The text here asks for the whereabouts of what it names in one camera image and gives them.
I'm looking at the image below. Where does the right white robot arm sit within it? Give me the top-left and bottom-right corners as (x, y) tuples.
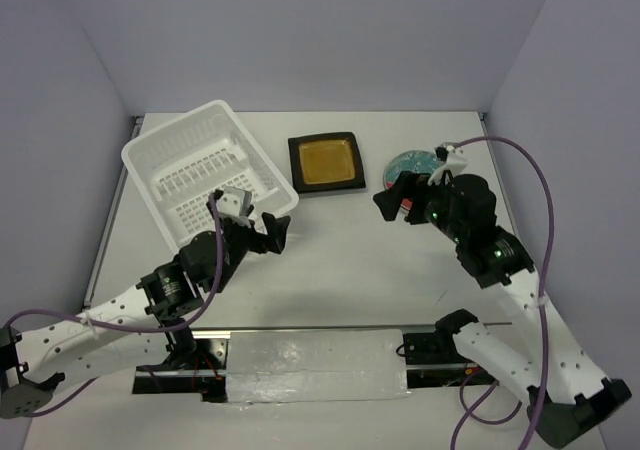
(373, 171), (632, 449)

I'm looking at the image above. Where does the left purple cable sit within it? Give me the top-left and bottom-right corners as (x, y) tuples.
(0, 192), (226, 419)

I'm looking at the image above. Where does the black square plate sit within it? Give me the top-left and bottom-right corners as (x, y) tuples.
(288, 132), (366, 194)

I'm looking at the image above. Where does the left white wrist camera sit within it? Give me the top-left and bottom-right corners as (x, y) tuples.
(209, 186), (253, 227)

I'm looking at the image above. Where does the metal base rail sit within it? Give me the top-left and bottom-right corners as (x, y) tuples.
(89, 322), (501, 396)

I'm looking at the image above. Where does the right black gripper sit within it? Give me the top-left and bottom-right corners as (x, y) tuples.
(372, 169), (466, 242)

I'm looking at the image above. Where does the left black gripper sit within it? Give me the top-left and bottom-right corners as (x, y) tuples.
(209, 204), (290, 293)

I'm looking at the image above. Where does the white plastic dish rack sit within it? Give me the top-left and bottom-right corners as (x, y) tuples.
(121, 100), (299, 251)

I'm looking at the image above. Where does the white foam front board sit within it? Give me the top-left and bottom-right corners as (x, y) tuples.
(19, 325), (616, 450)

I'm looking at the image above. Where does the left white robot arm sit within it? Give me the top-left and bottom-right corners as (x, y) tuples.
(1, 213), (291, 419)

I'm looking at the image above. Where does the large red teal floral plate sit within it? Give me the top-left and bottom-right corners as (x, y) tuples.
(382, 150), (443, 189)

